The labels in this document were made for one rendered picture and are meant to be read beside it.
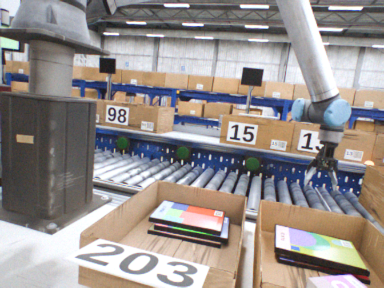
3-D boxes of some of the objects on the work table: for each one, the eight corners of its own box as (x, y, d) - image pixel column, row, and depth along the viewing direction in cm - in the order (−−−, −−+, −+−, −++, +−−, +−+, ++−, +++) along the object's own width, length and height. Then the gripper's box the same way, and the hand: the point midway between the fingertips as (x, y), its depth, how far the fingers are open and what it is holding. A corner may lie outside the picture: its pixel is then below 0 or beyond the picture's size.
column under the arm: (51, 235, 63) (54, 96, 57) (-28, 212, 69) (-32, 86, 64) (112, 200, 87) (118, 100, 82) (49, 186, 94) (51, 93, 88)
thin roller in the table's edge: (79, 190, 99) (79, 184, 98) (146, 205, 91) (146, 200, 91) (75, 191, 97) (75, 186, 96) (143, 207, 90) (144, 202, 89)
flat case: (369, 278, 57) (370, 271, 56) (278, 258, 60) (279, 252, 60) (347, 246, 70) (348, 240, 69) (274, 232, 73) (275, 227, 73)
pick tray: (248, 339, 40) (259, 282, 39) (254, 230, 77) (259, 198, 75) (472, 410, 34) (496, 343, 32) (359, 252, 71) (367, 218, 69)
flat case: (227, 244, 64) (228, 238, 64) (153, 230, 67) (154, 224, 67) (229, 221, 77) (230, 216, 77) (167, 210, 80) (168, 205, 80)
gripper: (309, 140, 105) (300, 189, 108) (355, 146, 101) (344, 196, 104) (306, 138, 113) (298, 183, 116) (348, 143, 109) (338, 190, 112)
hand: (319, 186), depth 113 cm, fingers open, 10 cm apart
